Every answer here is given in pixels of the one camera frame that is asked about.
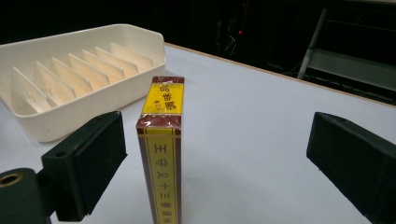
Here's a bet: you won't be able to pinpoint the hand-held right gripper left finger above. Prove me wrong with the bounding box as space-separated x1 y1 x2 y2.
41 110 129 223

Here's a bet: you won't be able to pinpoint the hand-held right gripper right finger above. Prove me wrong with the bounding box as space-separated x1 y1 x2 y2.
305 111 396 224

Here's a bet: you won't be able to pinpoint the yellow and maroon box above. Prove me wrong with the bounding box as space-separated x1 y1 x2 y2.
135 76 186 224

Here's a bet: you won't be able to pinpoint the cream plastic divided tray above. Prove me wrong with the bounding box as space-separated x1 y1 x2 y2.
0 23 167 144

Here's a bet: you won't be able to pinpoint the grey metal stand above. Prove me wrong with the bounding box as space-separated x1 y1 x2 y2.
296 7 396 94

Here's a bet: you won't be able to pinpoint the dark cables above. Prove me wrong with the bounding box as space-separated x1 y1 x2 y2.
216 18 247 57

